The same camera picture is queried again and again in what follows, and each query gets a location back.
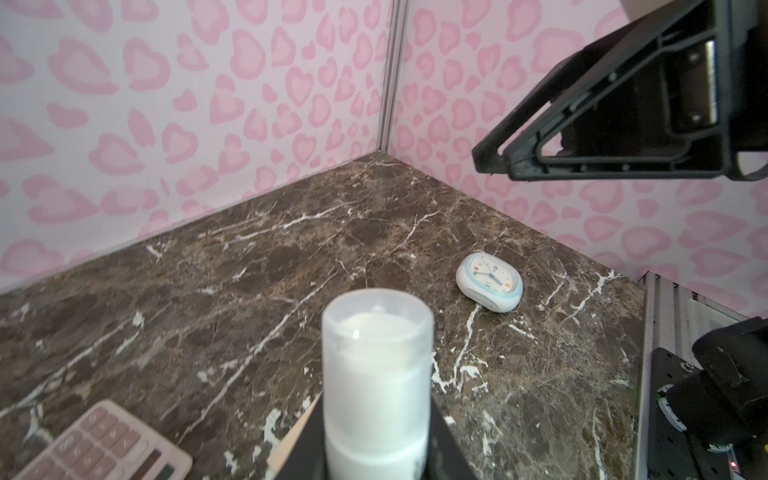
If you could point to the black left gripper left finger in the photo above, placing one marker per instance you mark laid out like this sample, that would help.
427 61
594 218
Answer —
307 459

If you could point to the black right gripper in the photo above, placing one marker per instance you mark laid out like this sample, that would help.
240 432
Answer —
676 94

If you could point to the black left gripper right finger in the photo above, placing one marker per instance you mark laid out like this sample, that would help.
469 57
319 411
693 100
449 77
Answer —
445 460

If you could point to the peach pink envelope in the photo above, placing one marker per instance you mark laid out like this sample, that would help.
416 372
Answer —
280 455

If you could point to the white glue stick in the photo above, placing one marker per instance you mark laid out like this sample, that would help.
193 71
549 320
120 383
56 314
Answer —
376 432

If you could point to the white round clock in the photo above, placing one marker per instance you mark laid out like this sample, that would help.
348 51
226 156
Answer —
490 282

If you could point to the pink desk calculator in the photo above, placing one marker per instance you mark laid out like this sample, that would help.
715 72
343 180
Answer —
108 442

